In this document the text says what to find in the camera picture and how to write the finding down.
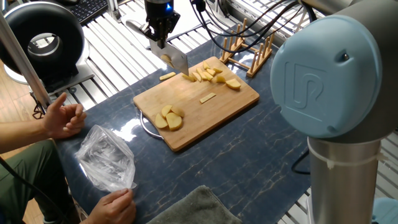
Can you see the clear plastic bag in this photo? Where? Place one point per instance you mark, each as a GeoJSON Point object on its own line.
{"type": "Point", "coordinates": [105, 158]}

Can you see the person's bare forearm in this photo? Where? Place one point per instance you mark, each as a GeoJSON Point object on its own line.
{"type": "Point", "coordinates": [84, 222]}
{"type": "Point", "coordinates": [21, 135]}

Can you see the black and white sneaker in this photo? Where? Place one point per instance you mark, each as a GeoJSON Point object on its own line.
{"type": "Point", "coordinates": [48, 221]}

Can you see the slanted aluminium post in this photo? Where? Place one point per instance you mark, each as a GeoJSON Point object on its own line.
{"type": "Point", "coordinates": [25, 65]}

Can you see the potato half with skin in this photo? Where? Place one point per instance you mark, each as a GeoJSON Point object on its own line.
{"type": "Point", "coordinates": [165, 58]}

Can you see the dark blue marbled mat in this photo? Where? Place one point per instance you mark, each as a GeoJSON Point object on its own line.
{"type": "Point", "coordinates": [264, 140]}

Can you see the white paper pad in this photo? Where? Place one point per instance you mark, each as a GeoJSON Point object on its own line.
{"type": "Point", "coordinates": [185, 23]}

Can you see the small cut potato piece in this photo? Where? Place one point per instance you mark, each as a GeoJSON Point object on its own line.
{"type": "Point", "coordinates": [188, 77]}
{"type": "Point", "coordinates": [211, 71]}
{"type": "Point", "coordinates": [217, 70]}
{"type": "Point", "coordinates": [167, 76]}
{"type": "Point", "coordinates": [220, 79]}
{"type": "Point", "coordinates": [196, 76]}
{"type": "Point", "coordinates": [208, 76]}

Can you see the wooden peg rack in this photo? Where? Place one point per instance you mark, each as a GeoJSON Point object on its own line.
{"type": "Point", "coordinates": [252, 71]}

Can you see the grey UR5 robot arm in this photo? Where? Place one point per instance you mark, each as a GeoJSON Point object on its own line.
{"type": "Point", "coordinates": [326, 77]}

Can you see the dark green trousers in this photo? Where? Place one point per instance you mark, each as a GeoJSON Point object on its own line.
{"type": "Point", "coordinates": [31, 171]}

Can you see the steel cleaver knife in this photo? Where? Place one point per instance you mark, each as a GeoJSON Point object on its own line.
{"type": "Point", "coordinates": [178, 59]}

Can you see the grey-green towel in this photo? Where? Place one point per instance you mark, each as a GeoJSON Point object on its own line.
{"type": "Point", "coordinates": [199, 208]}

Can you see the perforated aluminium plate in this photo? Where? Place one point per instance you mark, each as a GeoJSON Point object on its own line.
{"type": "Point", "coordinates": [308, 213]}

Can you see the short aluminium post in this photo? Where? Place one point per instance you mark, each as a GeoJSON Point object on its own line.
{"type": "Point", "coordinates": [113, 9]}

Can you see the thin potato slice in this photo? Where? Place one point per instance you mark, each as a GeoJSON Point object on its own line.
{"type": "Point", "coordinates": [207, 97]}
{"type": "Point", "coordinates": [201, 74]}

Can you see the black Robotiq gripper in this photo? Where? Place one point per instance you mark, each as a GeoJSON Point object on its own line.
{"type": "Point", "coordinates": [161, 15]}

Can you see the person's bare hand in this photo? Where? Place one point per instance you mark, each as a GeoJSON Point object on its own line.
{"type": "Point", "coordinates": [113, 208]}
{"type": "Point", "coordinates": [62, 120]}

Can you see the wooden cutting board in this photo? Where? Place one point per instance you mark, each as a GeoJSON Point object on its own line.
{"type": "Point", "coordinates": [217, 118]}

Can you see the black keyboard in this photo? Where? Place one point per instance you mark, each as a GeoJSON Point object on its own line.
{"type": "Point", "coordinates": [88, 9]}

